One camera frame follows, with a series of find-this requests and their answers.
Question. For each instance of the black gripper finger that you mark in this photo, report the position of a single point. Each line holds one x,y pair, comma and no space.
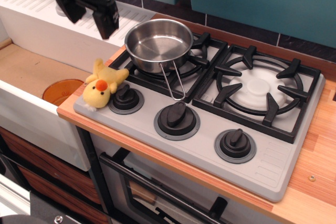
71,9
107,19

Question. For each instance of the stainless steel pan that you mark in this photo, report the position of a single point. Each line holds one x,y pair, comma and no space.
160,46

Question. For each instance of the black left stove knob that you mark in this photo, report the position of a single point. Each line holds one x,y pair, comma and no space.
126,101

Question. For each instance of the black stove knob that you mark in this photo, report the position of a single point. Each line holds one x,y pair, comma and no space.
126,101
177,122
235,146

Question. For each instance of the black middle stove knob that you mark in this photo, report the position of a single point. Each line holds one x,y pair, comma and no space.
177,122

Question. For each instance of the grey toy stove top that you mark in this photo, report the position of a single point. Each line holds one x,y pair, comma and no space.
267,174

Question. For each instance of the black right stove knob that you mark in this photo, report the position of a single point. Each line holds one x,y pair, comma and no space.
235,146

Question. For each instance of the grey toy faucet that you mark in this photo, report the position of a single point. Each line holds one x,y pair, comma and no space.
60,11

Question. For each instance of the white toy sink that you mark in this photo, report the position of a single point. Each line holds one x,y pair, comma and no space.
40,47

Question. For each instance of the yellow stuffed duck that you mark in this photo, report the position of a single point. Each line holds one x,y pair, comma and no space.
101,84

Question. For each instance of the orange plastic plate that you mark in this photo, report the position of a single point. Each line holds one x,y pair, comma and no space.
59,91

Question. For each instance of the black left burner grate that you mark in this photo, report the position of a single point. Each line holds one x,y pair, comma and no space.
184,84

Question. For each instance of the black burner grate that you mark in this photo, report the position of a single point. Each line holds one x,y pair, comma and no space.
184,84
273,96

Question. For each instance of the wooden drawer unit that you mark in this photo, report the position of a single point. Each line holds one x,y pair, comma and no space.
51,178

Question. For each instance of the toy oven door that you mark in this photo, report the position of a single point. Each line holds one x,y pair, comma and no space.
150,193

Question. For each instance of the black right burner grate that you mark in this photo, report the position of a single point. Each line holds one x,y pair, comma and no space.
273,96

